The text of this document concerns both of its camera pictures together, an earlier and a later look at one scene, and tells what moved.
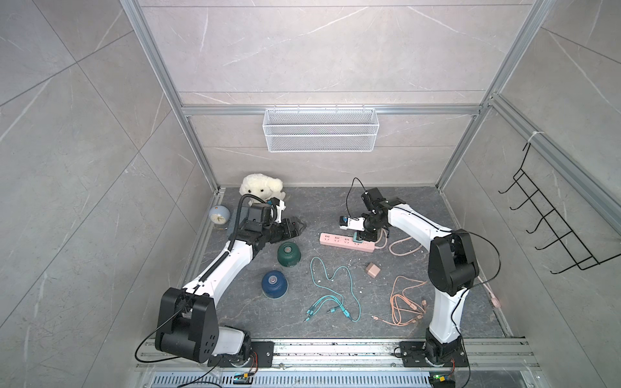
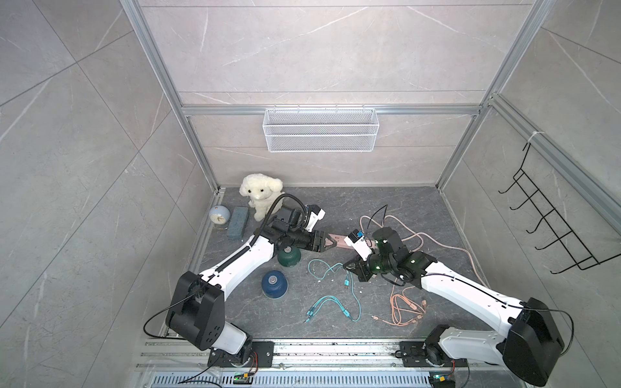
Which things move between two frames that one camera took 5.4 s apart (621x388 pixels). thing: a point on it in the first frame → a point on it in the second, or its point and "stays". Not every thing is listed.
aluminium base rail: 494,364 stays
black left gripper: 291,226 → 318,245
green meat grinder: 289,254 stays
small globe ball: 219,215 stays
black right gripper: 371,238 → 358,267
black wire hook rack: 582,258 stays
